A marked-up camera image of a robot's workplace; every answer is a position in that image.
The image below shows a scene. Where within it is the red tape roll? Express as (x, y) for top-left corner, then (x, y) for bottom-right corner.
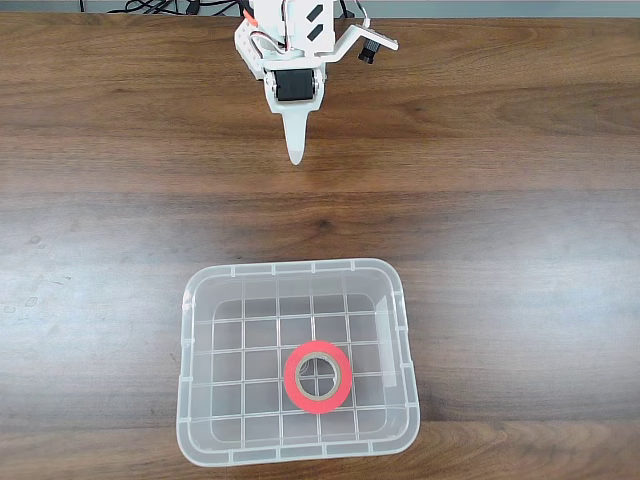
(282, 339), (353, 415)

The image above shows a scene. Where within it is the clear plastic storage box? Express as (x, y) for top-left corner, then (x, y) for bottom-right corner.
(174, 257), (422, 468)

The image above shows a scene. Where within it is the black tangled cable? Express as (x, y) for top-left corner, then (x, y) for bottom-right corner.
(122, 0), (241, 17)

